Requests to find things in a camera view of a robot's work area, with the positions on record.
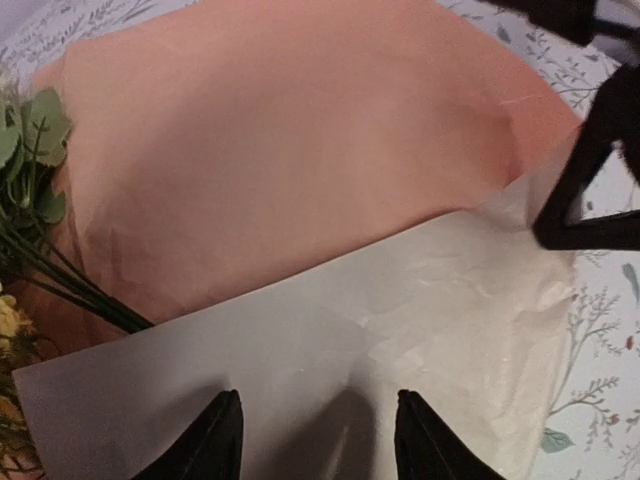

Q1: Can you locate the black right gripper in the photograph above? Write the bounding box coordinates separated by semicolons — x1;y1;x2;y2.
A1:
490;0;639;46

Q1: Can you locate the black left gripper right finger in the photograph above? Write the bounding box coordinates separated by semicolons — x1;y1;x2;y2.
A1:
394;390;504;480

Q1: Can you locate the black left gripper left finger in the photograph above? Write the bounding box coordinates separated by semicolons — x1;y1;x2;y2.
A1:
132;390;243;480

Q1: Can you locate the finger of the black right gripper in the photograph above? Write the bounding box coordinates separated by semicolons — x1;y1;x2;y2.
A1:
532;65;639;251

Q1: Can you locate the yellow flower bunch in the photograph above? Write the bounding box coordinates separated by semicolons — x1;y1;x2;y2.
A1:
0;279;46;480

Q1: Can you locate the peach wrapping paper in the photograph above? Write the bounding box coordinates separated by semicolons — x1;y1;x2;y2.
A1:
16;1;579;479

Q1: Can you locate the white purple flower bunch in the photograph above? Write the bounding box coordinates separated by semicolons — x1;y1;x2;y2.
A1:
1;67;152;334

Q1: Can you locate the floral tablecloth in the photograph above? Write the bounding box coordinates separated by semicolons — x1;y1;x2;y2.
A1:
1;1;639;479

